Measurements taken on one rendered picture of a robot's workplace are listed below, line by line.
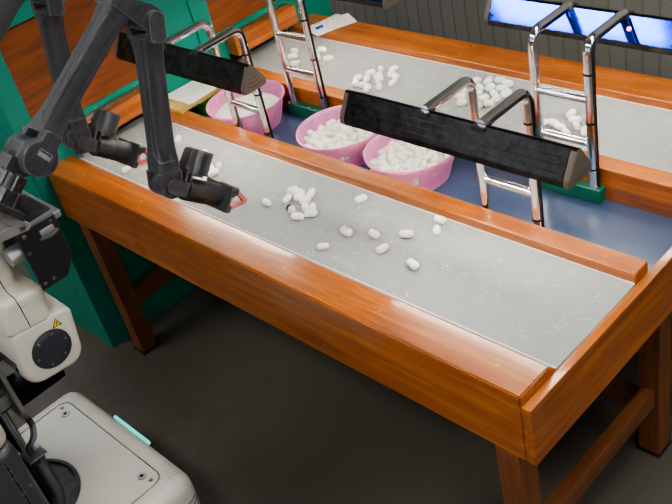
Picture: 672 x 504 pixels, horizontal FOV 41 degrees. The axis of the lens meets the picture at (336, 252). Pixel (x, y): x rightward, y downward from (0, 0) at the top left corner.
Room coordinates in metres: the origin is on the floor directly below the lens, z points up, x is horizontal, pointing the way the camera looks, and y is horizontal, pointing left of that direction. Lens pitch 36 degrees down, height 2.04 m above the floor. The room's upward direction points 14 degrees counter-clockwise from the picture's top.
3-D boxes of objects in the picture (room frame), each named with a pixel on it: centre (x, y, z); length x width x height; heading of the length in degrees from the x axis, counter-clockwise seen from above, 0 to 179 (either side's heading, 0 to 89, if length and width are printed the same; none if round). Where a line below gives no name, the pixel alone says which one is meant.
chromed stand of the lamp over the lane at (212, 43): (2.49, 0.22, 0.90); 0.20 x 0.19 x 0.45; 37
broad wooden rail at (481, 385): (1.94, 0.23, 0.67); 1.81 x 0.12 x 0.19; 37
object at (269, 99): (2.75, 0.16, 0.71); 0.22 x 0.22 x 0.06
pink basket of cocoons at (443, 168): (2.18, -0.27, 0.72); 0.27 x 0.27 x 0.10
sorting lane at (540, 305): (2.06, 0.07, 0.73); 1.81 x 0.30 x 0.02; 37
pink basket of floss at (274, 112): (2.75, 0.16, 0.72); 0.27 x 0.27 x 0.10
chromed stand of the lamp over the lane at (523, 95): (1.72, -0.37, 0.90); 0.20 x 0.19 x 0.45; 37
